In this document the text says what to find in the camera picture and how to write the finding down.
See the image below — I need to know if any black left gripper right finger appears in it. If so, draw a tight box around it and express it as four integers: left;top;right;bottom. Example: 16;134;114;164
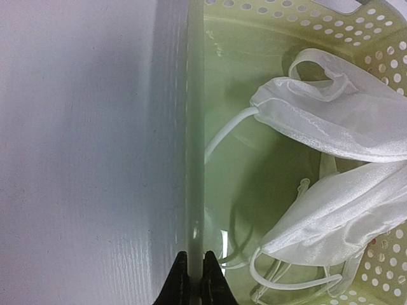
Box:
200;251;237;305

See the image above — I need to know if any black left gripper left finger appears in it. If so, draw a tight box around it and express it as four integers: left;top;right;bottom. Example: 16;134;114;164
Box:
153;251;191;305

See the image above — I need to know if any green perforated plastic basket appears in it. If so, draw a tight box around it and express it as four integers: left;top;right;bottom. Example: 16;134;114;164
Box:
203;1;406;304

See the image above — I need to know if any white satin bra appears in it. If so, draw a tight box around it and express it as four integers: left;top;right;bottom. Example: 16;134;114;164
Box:
205;48;406;304

